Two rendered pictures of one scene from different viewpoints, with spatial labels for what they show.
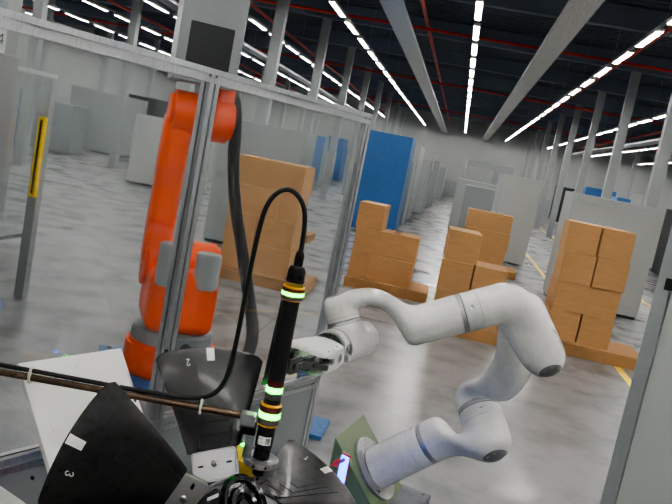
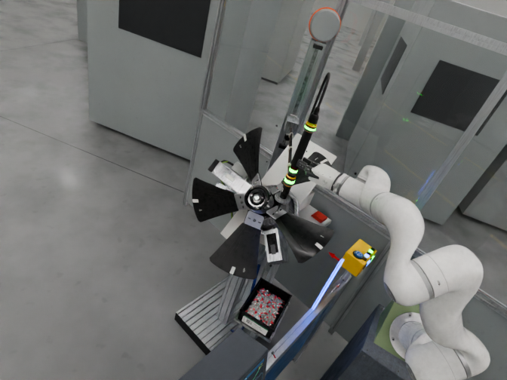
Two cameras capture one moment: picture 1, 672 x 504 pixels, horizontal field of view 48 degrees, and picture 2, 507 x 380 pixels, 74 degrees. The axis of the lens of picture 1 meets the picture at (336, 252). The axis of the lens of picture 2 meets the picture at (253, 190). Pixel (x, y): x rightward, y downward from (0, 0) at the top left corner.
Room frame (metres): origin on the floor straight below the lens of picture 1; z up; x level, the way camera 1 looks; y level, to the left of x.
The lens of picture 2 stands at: (1.27, -1.14, 2.08)
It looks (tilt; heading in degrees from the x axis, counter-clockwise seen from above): 34 degrees down; 89
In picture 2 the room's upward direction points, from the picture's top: 18 degrees clockwise
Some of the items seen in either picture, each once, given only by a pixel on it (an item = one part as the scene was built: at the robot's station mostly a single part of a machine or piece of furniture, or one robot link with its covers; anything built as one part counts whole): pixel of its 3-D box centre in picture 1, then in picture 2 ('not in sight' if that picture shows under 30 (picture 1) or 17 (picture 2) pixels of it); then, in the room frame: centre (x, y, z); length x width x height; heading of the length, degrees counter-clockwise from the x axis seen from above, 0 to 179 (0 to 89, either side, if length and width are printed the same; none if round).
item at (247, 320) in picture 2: not in sight; (265, 306); (1.50, -0.18, 0.84); 0.22 x 0.17 x 0.07; 73
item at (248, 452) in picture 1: (259, 439); (285, 188); (1.42, 0.08, 1.31); 0.09 x 0.07 x 0.10; 93
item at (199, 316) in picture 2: not in sight; (231, 314); (1.42, 0.31, 0.04); 0.62 x 0.46 x 0.08; 58
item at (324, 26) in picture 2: not in sight; (324, 25); (1.39, 0.79, 1.88); 0.17 x 0.15 x 0.16; 148
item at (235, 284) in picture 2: not in sight; (235, 283); (1.36, 0.23, 0.45); 0.09 x 0.04 x 0.91; 148
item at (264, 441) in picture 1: (278, 365); (297, 160); (1.42, 0.07, 1.46); 0.04 x 0.04 x 0.46
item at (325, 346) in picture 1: (316, 353); (327, 176); (1.54, 0.00, 1.47); 0.11 x 0.10 x 0.07; 150
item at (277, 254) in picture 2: not in sight; (276, 246); (1.48, 0.07, 0.98); 0.20 x 0.16 x 0.20; 58
